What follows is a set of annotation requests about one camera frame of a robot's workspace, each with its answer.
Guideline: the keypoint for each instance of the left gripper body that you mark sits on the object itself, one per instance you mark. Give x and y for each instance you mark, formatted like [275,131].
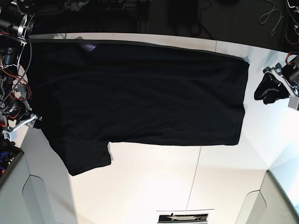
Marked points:
[278,83]

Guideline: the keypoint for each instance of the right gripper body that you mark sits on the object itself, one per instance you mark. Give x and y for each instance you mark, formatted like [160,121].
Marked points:
[21,116]

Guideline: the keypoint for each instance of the black graphic t-shirt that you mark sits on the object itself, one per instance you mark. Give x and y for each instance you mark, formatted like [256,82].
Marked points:
[120,92]

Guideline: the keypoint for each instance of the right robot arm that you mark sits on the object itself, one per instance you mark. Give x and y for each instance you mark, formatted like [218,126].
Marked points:
[16,24]

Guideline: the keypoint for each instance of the printed paper sheet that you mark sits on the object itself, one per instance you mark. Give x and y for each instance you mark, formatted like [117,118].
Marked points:
[185,217]

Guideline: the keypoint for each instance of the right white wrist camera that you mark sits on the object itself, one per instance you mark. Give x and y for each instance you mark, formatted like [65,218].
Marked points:
[10,135]

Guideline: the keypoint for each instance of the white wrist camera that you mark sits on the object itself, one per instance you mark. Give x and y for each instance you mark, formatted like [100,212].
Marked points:
[10,135]
[294,102]

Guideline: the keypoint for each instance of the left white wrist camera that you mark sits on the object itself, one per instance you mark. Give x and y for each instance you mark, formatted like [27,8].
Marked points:
[294,102]

